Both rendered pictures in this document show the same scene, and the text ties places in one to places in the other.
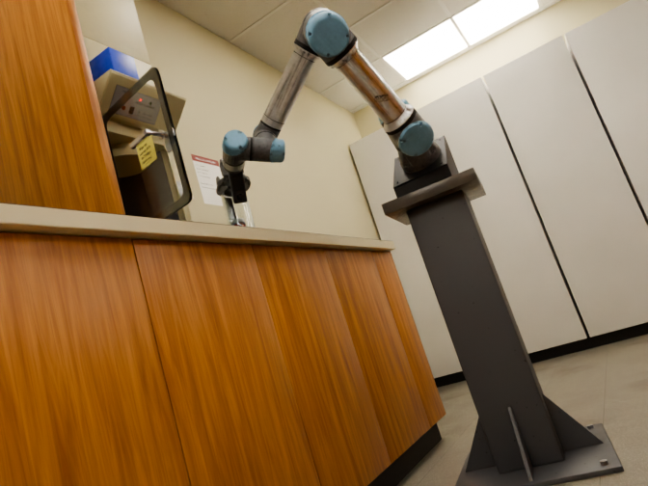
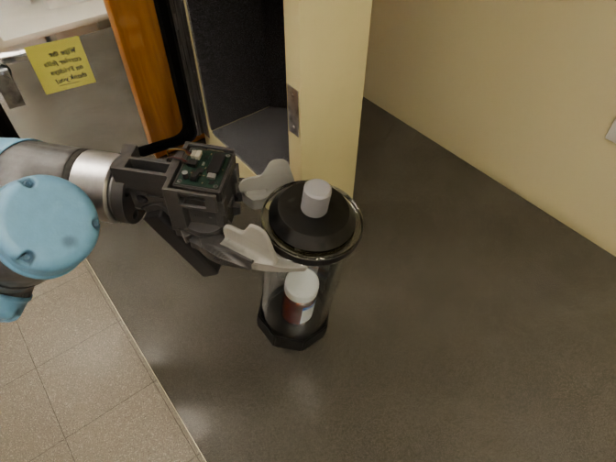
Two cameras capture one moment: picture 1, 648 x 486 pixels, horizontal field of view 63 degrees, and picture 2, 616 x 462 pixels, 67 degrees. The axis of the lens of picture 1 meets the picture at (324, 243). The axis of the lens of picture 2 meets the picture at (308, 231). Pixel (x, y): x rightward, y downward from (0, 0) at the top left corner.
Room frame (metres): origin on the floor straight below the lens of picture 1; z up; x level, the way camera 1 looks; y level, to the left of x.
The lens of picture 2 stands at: (1.96, -0.05, 1.54)
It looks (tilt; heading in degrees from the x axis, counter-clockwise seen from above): 48 degrees down; 115
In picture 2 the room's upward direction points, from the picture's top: straight up
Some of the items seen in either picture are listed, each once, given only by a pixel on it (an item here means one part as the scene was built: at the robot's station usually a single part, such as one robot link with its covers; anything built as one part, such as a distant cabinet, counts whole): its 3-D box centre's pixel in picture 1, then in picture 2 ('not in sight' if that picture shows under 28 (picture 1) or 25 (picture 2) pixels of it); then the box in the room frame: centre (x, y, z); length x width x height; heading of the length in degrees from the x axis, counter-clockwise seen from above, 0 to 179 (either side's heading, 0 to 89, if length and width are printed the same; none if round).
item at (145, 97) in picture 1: (142, 156); (81, 61); (1.36, 0.41, 1.19); 0.30 x 0.01 x 0.40; 54
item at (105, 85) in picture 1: (143, 105); not in sight; (1.57, 0.43, 1.46); 0.32 x 0.11 x 0.10; 153
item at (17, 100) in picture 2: not in sight; (8, 88); (1.31, 0.31, 1.18); 0.02 x 0.02 x 0.06; 54
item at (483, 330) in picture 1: (483, 327); not in sight; (1.83, -0.43, 0.45); 0.48 x 0.48 x 0.90; 71
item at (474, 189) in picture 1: (436, 199); not in sight; (1.83, -0.43, 0.92); 0.32 x 0.32 x 0.04; 71
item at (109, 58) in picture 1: (114, 71); not in sight; (1.49, 0.47, 1.56); 0.10 x 0.10 x 0.09; 63
